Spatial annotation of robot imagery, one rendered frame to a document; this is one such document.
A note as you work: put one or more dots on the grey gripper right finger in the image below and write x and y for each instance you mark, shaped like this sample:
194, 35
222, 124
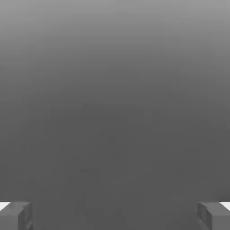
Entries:
217, 217

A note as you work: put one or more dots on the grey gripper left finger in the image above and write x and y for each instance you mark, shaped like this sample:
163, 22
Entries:
12, 217

